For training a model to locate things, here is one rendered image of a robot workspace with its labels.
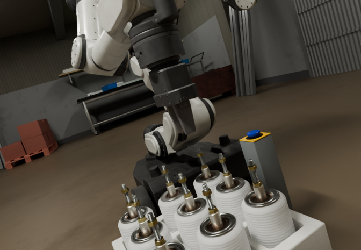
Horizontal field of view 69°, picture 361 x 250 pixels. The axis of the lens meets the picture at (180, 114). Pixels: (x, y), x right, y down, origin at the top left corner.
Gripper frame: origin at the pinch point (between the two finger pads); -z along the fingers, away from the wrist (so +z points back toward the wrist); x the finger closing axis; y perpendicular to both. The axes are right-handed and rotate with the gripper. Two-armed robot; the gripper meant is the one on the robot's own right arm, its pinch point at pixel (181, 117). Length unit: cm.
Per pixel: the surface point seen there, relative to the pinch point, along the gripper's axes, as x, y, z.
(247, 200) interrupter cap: -2.1, 9.1, -22.5
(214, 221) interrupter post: 0.7, -0.9, -21.3
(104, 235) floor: -77, -25, -48
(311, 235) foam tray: 7.1, 15.4, -30.4
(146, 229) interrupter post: -10.1, -12.4, -21.6
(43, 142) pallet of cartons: -551, -94, -23
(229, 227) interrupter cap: 3.0, 0.8, -22.5
